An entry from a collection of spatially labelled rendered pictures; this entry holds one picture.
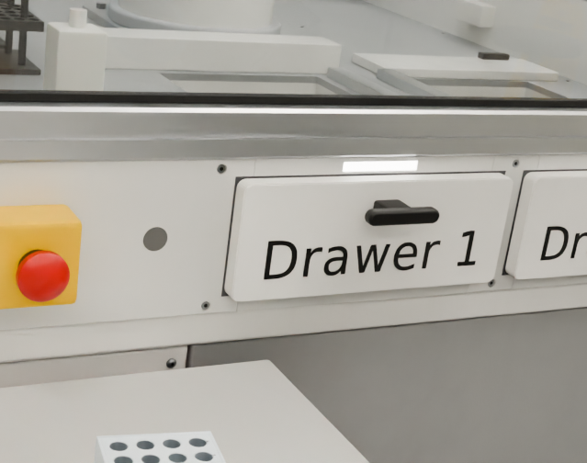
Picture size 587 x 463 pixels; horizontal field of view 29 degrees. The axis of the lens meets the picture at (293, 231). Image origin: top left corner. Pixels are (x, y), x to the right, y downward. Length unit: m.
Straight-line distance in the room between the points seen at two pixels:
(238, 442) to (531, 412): 0.50
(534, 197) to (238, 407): 0.38
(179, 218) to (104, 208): 0.07
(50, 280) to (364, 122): 0.32
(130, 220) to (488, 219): 0.36
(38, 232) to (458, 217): 0.42
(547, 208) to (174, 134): 0.41
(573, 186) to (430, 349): 0.22
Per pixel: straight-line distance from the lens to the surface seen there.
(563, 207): 1.19
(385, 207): 1.04
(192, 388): 0.99
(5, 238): 0.90
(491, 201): 1.13
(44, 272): 0.88
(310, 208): 1.02
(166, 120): 0.95
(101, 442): 0.83
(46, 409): 0.95
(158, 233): 0.99
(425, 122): 1.07
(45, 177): 0.94
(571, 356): 1.34
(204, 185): 0.99
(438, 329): 1.20
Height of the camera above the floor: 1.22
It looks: 19 degrees down
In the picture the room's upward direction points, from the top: 8 degrees clockwise
